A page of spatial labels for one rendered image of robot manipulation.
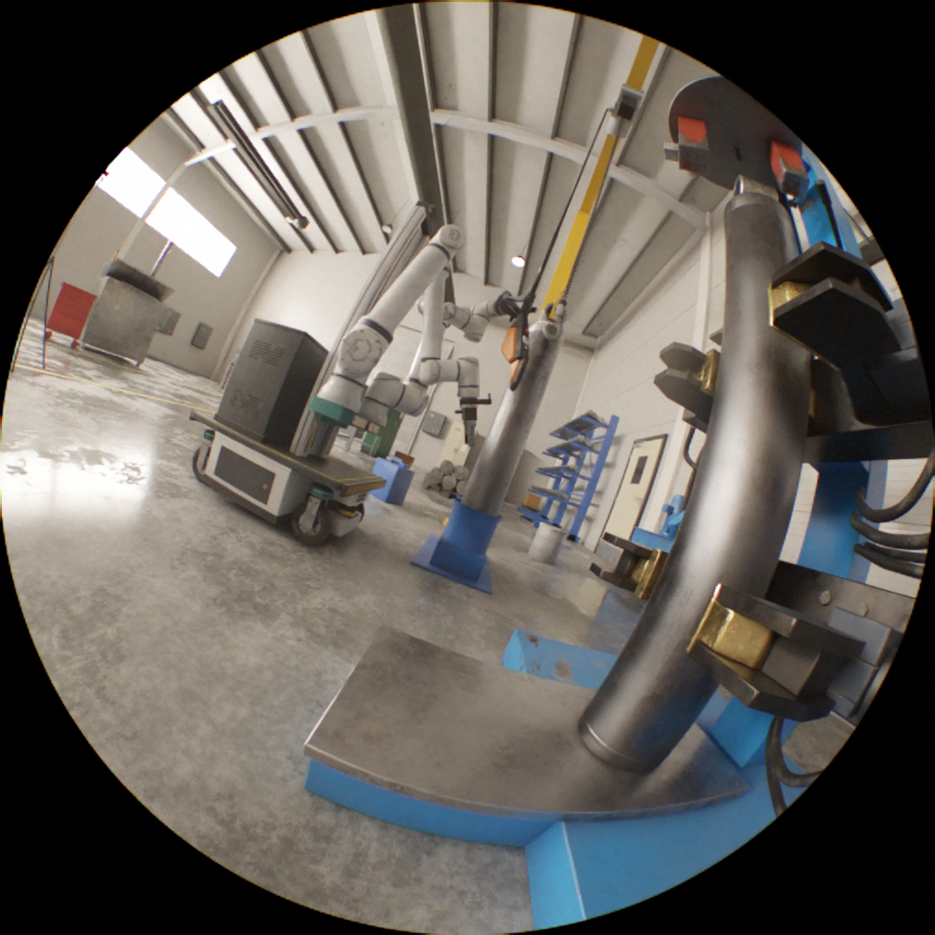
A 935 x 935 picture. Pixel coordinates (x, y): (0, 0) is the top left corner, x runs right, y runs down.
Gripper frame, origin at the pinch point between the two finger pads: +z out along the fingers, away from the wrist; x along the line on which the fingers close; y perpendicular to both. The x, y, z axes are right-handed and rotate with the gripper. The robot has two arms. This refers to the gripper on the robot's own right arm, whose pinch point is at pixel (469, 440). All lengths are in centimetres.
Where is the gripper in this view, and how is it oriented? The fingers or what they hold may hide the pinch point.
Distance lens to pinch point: 132.8
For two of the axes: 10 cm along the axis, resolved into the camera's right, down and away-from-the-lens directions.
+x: 1.1, 1.6, -9.8
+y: -9.9, 0.4, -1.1
